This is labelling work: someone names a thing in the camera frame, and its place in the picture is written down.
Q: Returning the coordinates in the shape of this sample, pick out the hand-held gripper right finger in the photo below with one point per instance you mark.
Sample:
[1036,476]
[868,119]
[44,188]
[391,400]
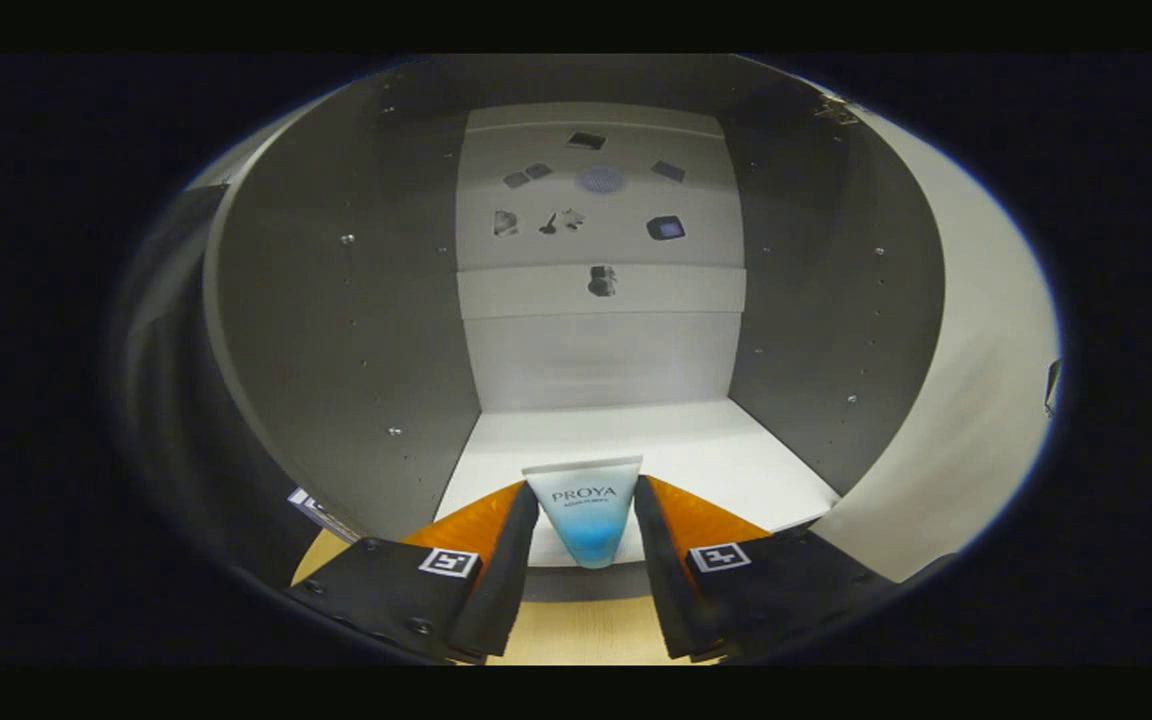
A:
[666,600]

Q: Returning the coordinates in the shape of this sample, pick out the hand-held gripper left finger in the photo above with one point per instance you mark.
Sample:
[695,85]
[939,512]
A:
[506,590]

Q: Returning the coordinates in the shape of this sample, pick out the blue and white tube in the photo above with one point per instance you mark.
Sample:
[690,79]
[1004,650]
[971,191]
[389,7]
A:
[586,520]

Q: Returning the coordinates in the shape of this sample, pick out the grey cabinet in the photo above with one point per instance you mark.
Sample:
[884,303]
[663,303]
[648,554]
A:
[596,350]

